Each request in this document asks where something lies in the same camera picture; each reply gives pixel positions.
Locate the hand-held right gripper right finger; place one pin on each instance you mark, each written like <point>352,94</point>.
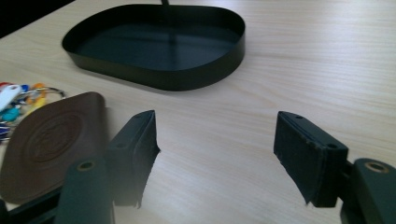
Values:
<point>303,152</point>

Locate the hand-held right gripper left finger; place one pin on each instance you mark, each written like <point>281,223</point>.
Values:
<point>134,149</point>

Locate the brown leather wallet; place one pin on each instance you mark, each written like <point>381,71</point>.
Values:
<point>53,143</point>

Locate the black key rack with tray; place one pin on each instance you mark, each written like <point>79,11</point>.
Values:
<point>162,49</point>

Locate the key bunch with coloured tags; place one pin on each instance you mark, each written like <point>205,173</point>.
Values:
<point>18,102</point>

